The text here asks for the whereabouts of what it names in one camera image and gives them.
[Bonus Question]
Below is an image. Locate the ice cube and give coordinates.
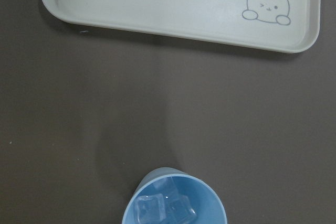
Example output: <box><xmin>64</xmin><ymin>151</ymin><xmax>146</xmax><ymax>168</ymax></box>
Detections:
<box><xmin>134</xmin><ymin>177</ymin><xmax>197</xmax><ymax>223</ymax></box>

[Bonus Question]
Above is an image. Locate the light blue plastic cup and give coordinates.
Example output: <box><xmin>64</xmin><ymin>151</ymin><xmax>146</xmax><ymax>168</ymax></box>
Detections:
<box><xmin>122</xmin><ymin>167</ymin><xmax>227</xmax><ymax>223</ymax></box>

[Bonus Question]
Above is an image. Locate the cream rabbit tray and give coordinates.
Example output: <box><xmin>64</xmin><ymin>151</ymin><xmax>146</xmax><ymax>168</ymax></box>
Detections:
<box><xmin>42</xmin><ymin>0</ymin><xmax>321</xmax><ymax>53</ymax></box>

